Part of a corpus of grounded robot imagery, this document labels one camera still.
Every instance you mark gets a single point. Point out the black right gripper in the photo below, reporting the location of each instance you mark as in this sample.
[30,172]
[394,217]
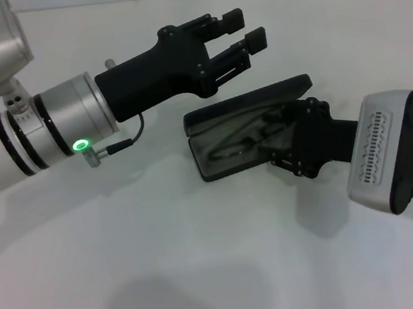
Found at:
[317,138]

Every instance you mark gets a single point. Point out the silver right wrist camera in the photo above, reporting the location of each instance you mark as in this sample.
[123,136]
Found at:
[381,151]

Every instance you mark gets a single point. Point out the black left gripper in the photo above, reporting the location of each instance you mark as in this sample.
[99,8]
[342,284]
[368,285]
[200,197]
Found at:
[148,77]

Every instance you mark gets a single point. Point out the black glasses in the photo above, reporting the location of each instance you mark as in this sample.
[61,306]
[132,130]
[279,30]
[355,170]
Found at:
[230,155]

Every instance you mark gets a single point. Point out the black glasses case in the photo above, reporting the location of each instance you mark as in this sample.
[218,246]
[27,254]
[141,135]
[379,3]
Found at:
[223,109]

